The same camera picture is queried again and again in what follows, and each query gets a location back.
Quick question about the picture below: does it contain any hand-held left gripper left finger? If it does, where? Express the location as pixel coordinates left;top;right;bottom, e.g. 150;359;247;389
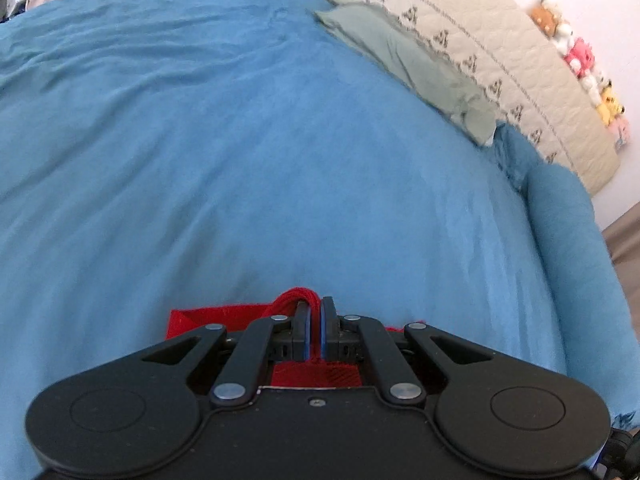
140;296;314;407

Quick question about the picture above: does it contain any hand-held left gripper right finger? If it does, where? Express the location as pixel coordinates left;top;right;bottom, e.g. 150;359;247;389
320;296;494;407

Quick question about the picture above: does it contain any red knit sweater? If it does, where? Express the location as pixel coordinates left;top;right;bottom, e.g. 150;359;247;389
167;287;427;391

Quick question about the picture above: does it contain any blue bed sheet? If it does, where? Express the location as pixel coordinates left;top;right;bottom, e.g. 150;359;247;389
0;0;632;480

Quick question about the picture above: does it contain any rolled blue duvet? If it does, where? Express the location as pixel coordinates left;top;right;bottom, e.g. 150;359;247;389
494;122;632;413

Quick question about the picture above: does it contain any green pillow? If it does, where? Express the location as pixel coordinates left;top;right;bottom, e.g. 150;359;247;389
314;2;498;147

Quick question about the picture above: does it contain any beige curtain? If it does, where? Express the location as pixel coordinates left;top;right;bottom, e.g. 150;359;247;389
601;214;640;273

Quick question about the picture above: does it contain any cream quilted headboard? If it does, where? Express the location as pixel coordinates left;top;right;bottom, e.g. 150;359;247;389
300;0;622;197

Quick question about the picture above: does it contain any row of plush toys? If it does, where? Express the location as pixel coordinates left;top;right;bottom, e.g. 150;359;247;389
529;0;632;151

